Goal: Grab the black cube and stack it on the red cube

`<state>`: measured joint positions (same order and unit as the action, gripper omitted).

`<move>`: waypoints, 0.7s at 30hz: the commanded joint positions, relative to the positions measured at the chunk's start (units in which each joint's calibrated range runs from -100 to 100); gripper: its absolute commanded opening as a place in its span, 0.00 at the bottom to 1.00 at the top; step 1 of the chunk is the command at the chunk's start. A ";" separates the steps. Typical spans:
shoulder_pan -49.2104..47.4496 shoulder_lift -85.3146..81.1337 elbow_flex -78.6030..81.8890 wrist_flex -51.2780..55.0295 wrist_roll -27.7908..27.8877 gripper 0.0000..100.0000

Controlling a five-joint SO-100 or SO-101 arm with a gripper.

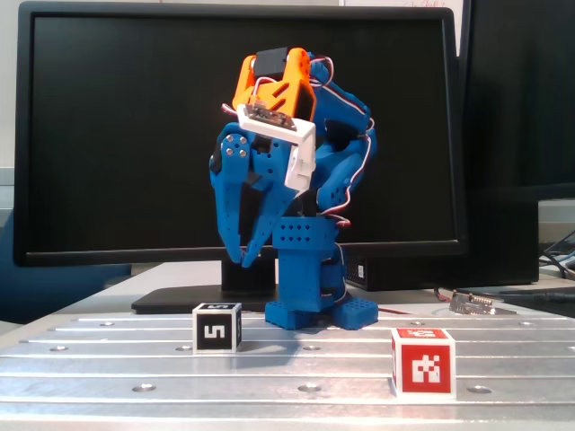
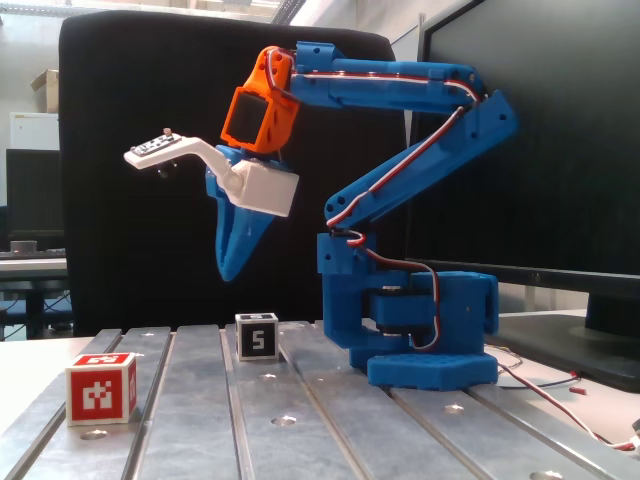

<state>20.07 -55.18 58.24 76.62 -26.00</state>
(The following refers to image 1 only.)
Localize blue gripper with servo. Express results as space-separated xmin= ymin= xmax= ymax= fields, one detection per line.
xmin=208 ymin=121 xmax=302 ymax=269

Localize black cube with white marker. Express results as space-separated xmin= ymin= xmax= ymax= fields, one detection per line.
xmin=191 ymin=303 xmax=243 ymax=356

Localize red cube with white marker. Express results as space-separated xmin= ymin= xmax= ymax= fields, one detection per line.
xmin=389 ymin=327 xmax=457 ymax=399

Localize black Dell monitor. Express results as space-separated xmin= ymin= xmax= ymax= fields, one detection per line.
xmin=12 ymin=0 xmax=468 ymax=315

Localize blue upholstered chair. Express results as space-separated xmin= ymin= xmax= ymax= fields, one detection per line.
xmin=0 ymin=210 xmax=134 ymax=325

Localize small loose circuit board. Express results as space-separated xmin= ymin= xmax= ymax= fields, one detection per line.
xmin=447 ymin=290 xmax=498 ymax=316

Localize black monitor without logo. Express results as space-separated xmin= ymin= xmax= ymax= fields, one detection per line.
xmin=462 ymin=0 xmax=575 ymax=201

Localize white camera mount with board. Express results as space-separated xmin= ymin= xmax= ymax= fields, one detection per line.
xmin=235 ymin=101 xmax=318 ymax=195

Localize red white black servo cable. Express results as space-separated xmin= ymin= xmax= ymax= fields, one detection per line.
xmin=309 ymin=52 xmax=379 ymax=231
xmin=222 ymin=75 xmax=282 ymax=120

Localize aluminium slotted base plate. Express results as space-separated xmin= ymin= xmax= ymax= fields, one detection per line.
xmin=0 ymin=312 xmax=575 ymax=426

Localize thick black cable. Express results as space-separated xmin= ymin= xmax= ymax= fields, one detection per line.
xmin=498 ymin=289 xmax=575 ymax=309

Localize thin black cables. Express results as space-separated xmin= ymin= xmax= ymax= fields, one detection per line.
xmin=538 ymin=231 xmax=575 ymax=276

